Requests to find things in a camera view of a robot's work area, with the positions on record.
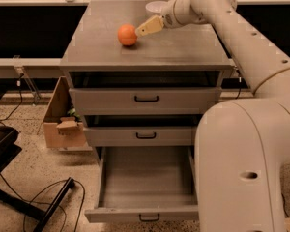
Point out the orange fruit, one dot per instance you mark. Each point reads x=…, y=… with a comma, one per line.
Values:
x=126, y=35

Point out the grey horizontal rail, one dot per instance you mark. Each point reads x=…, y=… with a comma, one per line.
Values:
x=50, y=68

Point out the grey bottom drawer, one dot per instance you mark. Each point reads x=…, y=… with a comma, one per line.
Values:
x=145, y=184

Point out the white ceramic bowl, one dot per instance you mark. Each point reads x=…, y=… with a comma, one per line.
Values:
x=155, y=7

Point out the grey drawer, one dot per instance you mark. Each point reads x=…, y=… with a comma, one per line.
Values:
x=141, y=130
x=141, y=92
x=145, y=184

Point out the grey top drawer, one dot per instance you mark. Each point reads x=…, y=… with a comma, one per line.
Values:
x=141, y=92

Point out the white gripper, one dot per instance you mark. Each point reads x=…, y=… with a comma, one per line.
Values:
x=168, y=18

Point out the cardboard box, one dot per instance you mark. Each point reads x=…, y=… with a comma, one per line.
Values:
x=59, y=132

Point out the grey middle drawer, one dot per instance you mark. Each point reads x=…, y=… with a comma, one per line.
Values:
x=141, y=130

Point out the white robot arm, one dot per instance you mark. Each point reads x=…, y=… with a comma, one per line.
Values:
x=241, y=144

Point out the grey drawer cabinet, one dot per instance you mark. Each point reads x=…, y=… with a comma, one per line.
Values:
x=96, y=37

